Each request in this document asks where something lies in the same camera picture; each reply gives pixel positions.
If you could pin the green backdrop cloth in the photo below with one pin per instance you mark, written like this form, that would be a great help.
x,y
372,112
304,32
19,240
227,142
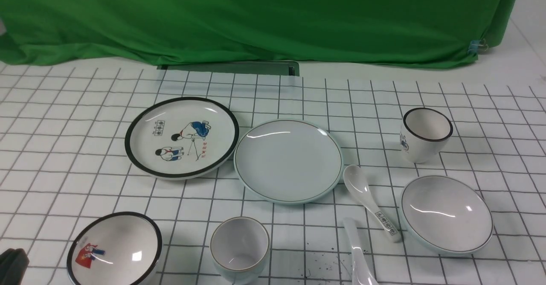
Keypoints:
x,y
428,34

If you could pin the blue binder clip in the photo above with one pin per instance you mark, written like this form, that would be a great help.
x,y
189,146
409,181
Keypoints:
x,y
477,46

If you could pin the cartoon plate with black rim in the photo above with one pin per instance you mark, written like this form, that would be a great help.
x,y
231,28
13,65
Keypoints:
x,y
182,138

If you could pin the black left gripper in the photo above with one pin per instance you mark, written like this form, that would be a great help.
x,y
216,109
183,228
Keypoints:
x,y
13,264

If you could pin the dark green metal bar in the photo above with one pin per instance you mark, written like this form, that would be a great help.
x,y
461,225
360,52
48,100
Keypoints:
x,y
279,68

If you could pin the white spoon with label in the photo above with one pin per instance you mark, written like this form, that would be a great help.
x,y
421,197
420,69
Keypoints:
x,y
358,187

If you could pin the plain pale green plate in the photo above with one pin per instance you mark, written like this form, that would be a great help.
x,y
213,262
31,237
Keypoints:
x,y
288,161

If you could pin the cartoon bowl with black rim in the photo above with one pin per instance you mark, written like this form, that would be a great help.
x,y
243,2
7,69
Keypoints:
x,y
121,248

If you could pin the white cup with black rim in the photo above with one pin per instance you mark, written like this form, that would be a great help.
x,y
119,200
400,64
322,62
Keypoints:
x,y
424,133

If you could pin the white checkered table mat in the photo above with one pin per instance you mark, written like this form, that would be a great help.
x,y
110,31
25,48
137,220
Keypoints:
x,y
63,165

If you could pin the plain white ceramic spoon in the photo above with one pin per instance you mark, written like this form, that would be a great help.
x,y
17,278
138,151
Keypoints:
x,y
361,274

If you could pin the pale green shallow bowl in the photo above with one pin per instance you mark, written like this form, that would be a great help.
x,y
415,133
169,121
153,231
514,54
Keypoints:
x,y
445,215

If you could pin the pale green cup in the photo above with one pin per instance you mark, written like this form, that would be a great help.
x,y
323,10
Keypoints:
x,y
240,249

